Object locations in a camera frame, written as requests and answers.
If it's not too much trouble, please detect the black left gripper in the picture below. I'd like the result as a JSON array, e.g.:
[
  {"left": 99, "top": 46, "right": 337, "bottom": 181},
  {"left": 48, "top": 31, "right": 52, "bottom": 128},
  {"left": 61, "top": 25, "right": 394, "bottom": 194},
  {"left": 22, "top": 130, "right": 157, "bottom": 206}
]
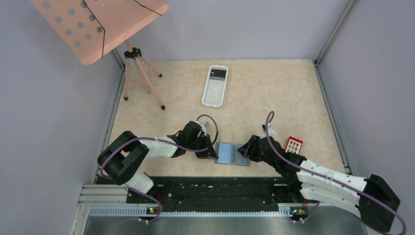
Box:
[{"left": 187, "top": 133, "right": 219, "bottom": 159}]

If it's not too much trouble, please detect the grey card holder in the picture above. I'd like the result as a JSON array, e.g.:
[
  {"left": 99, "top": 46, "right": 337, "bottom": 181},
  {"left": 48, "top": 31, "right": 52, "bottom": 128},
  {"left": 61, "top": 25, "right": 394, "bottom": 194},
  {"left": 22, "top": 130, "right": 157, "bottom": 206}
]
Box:
[{"left": 214, "top": 142, "right": 251, "bottom": 166}]

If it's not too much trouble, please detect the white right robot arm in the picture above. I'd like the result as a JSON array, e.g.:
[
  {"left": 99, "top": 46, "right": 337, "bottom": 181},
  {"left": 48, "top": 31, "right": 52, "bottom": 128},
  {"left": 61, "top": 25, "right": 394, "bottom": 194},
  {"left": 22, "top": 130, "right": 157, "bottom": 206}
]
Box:
[{"left": 237, "top": 135, "right": 400, "bottom": 233}]

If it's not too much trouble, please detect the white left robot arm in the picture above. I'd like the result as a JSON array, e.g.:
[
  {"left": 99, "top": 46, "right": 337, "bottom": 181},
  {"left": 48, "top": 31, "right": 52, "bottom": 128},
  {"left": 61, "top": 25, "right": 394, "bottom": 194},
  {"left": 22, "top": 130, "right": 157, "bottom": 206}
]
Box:
[{"left": 97, "top": 121, "right": 218, "bottom": 202}]

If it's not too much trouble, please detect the black card in tray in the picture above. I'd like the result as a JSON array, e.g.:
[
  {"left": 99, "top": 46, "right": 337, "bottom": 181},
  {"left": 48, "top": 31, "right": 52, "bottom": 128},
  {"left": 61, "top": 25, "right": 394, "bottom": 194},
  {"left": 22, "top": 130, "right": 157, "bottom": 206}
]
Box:
[{"left": 209, "top": 69, "right": 227, "bottom": 81}]

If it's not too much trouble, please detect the white perforated plastic tray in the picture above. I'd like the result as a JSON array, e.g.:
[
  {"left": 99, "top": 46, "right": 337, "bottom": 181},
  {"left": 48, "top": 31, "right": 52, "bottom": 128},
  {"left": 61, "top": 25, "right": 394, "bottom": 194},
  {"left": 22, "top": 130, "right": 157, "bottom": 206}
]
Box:
[{"left": 202, "top": 65, "right": 229, "bottom": 108}]

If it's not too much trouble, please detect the pink music stand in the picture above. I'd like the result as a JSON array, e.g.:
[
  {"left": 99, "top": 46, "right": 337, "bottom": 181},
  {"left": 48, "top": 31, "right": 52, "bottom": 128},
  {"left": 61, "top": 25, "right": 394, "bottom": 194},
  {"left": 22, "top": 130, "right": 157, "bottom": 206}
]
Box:
[{"left": 31, "top": 0, "right": 169, "bottom": 110}]

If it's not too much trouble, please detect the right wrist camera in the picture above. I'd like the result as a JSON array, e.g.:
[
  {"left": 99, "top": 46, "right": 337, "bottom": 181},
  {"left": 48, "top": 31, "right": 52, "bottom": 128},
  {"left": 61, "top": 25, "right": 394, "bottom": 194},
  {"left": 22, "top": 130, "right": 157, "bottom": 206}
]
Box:
[{"left": 262, "top": 124, "right": 277, "bottom": 139}]

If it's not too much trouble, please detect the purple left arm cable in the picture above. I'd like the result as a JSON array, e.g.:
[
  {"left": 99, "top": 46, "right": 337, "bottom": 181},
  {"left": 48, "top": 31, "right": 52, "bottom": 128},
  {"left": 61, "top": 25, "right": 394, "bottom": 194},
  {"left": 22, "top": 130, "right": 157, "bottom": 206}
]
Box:
[{"left": 99, "top": 114, "right": 219, "bottom": 182}]

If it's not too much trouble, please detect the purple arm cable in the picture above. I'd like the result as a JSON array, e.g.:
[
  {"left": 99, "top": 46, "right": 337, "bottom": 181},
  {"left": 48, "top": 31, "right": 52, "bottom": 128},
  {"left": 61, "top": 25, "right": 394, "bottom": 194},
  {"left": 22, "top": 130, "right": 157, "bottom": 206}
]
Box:
[
  {"left": 99, "top": 114, "right": 219, "bottom": 182},
  {"left": 265, "top": 111, "right": 407, "bottom": 235}
]

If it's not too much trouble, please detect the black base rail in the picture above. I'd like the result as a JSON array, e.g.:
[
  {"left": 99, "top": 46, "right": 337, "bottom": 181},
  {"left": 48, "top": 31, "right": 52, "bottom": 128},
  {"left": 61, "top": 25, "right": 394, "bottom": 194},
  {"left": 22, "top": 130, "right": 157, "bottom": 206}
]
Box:
[{"left": 124, "top": 175, "right": 320, "bottom": 215}]

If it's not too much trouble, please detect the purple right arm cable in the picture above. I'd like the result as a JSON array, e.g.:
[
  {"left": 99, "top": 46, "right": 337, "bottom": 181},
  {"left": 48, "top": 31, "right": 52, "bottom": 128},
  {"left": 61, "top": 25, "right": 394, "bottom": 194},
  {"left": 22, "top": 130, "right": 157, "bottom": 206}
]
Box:
[{"left": 265, "top": 111, "right": 407, "bottom": 235}]

